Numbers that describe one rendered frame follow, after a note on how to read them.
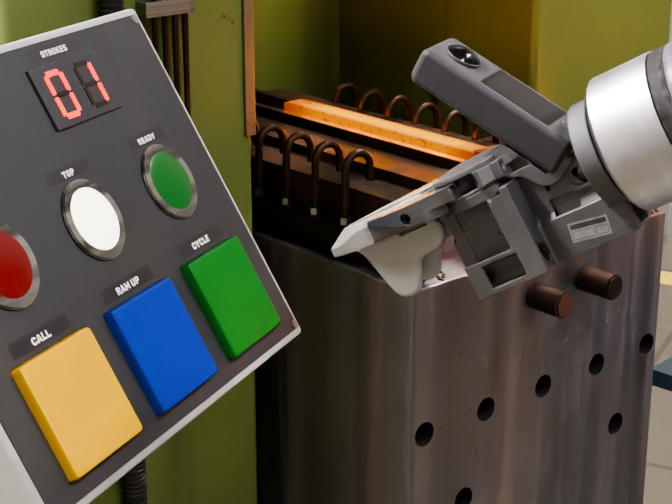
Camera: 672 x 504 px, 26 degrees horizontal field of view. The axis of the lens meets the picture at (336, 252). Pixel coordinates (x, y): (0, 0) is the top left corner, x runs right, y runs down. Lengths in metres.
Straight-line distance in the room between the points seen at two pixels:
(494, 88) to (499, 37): 0.81
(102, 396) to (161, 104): 0.27
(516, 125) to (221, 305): 0.26
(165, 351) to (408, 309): 0.42
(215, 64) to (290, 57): 0.51
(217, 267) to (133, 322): 0.12
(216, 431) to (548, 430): 0.35
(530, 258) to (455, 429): 0.54
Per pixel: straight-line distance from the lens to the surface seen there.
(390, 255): 0.97
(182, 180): 1.07
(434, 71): 0.94
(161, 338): 0.98
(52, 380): 0.89
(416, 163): 1.48
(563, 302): 1.44
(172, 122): 1.10
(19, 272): 0.91
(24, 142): 0.96
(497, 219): 0.92
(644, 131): 0.87
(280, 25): 1.87
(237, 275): 1.07
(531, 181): 0.93
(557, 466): 1.59
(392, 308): 1.36
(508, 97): 0.93
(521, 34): 1.71
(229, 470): 1.53
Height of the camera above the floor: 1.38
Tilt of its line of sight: 19 degrees down
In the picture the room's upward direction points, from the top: straight up
